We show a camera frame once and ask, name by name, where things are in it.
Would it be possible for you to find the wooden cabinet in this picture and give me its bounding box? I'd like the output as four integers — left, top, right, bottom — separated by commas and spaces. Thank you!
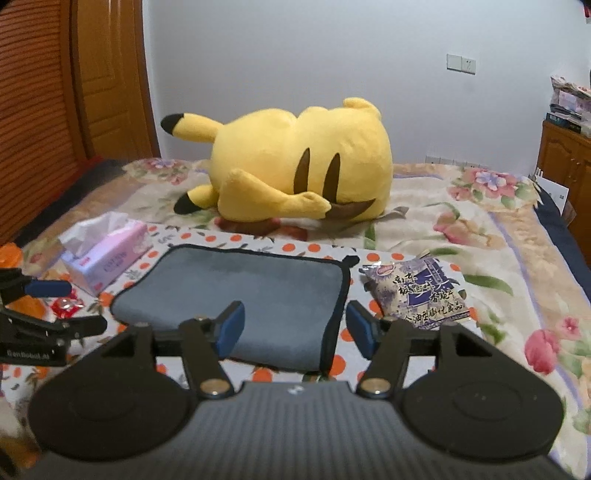
534, 120, 591, 271

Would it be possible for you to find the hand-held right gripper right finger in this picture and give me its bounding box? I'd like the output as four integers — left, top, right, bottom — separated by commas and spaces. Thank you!
346, 300, 493, 400

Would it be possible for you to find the white paper card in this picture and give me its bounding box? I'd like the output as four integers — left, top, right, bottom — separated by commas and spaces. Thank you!
534, 168, 570, 216

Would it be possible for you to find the grey towel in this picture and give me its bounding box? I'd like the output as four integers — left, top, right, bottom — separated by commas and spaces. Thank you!
111, 244, 361, 374

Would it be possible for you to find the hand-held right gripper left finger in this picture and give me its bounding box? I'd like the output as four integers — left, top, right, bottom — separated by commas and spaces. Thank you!
99, 300, 246, 399

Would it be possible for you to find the floral blanket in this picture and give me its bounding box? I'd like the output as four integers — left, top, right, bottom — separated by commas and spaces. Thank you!
21, 157, 591, 477

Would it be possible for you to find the grey cloth scrap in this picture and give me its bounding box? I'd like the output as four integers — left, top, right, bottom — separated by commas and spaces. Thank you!
369, 206, 411, 225

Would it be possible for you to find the pink tissue box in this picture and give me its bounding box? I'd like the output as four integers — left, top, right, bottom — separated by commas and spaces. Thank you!
59, 212, 153, 297

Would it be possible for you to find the stack of books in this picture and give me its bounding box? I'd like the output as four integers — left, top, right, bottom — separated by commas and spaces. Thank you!
545, 74, 591, 139

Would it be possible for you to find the white wall switch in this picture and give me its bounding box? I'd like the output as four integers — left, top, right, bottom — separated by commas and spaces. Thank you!
446, 52, 478, 75

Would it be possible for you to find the yellow plush toy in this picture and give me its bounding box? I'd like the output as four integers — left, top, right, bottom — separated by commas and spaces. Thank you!
160, 97, 394, 236

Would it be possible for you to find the dark blue mattress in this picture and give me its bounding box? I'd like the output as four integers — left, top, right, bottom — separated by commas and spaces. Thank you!
531, 185, 591, 298

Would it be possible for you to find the white orange dotted cloth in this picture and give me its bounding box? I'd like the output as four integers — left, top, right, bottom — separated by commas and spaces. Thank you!
0, 224, 482, 409

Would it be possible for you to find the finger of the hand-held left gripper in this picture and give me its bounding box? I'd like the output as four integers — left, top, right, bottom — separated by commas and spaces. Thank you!
0, 308, 108, 341
0, 267, 73, 306

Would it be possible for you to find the wooden door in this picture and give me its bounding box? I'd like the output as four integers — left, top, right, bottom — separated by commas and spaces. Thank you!
69, 0, 161, 160

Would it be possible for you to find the purple snack packet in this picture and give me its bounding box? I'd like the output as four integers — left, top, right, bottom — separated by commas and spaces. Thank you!
359, 250, 472, 331

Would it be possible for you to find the wooden headboard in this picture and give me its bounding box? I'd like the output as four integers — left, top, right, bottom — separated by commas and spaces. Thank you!
0, 0, 95, 246

